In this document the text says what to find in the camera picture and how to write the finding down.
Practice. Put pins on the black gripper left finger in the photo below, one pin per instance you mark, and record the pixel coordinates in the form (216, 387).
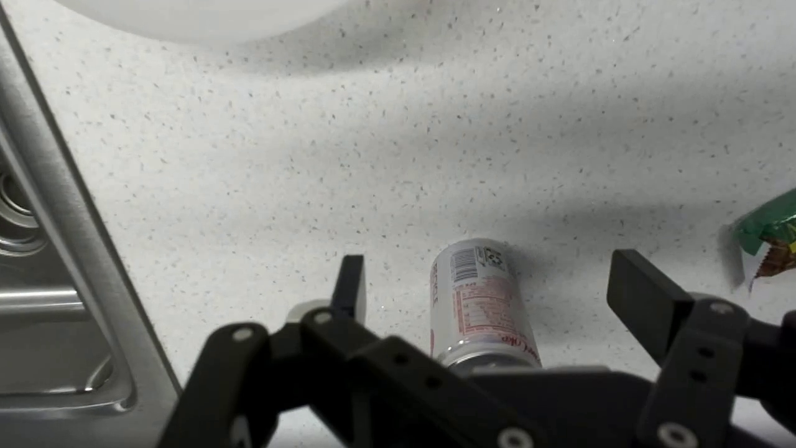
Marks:
(240, 373)

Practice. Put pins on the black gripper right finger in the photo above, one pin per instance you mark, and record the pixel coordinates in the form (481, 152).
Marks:
(704, 373)

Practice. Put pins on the white red soda can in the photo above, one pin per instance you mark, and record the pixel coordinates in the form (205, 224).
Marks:
(481, 301)

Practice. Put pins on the translucent white plastic bowl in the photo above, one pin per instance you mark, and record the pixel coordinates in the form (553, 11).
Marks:
(200, 15)

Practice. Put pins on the green snack bar wrapper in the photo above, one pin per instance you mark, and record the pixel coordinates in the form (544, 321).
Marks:
(771, 226)

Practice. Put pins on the stainless steel sink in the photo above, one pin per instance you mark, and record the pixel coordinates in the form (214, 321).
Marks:
(58, 332)

